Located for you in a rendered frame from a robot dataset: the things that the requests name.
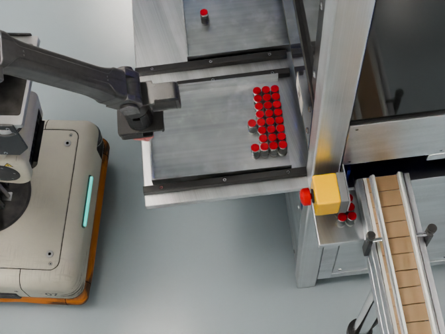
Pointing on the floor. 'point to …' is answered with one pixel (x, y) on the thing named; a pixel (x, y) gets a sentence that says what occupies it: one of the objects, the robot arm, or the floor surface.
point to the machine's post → (332, 111)
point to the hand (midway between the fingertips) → (147, 137)
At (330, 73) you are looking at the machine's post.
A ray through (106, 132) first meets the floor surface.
